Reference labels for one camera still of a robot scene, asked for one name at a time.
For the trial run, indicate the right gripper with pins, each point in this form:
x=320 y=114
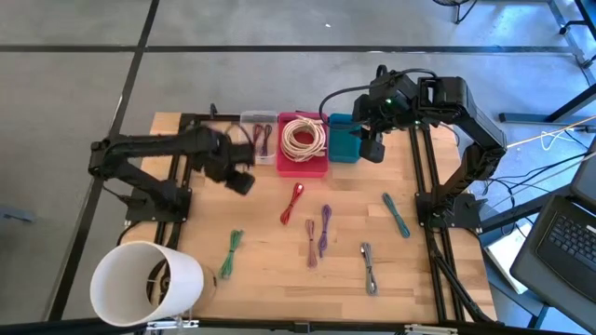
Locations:
x=372 y=109

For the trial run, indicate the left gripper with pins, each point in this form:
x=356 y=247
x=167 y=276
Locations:
x=219 y=153

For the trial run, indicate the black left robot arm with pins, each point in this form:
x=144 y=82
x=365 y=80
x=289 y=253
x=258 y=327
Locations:
x=139 y=149

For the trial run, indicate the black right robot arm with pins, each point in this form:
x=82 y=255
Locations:
x=479 y=125

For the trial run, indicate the teal plastic bin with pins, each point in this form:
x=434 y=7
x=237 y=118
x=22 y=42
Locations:
x=342 y=149

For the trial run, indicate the pink plastic bin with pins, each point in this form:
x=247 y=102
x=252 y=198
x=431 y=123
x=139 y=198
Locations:
x=302 y=170

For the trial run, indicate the clear plastic bin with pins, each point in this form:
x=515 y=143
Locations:
x=249 y=116

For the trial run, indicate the black rig crossbar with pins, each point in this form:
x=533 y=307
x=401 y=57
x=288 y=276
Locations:
x=302 y=327

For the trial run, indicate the white cylinder shade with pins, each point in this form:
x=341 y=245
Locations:
x=121 y=284

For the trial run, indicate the black chair base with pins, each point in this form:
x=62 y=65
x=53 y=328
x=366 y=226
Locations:
x=458 y=9

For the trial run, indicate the black desk leg bar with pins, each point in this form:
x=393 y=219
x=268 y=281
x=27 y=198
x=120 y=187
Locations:
x=535 y=118

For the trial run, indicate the white booklet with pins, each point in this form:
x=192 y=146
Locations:
x=505 y=256

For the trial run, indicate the black open laptop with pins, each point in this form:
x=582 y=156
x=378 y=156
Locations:
x=559 y=260

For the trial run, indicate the black aluminium table frame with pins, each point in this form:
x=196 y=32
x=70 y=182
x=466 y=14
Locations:
x=440 y=279

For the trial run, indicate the silver metal bracket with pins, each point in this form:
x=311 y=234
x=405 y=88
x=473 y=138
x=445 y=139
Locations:
x=430 y=330
x=170 y=324

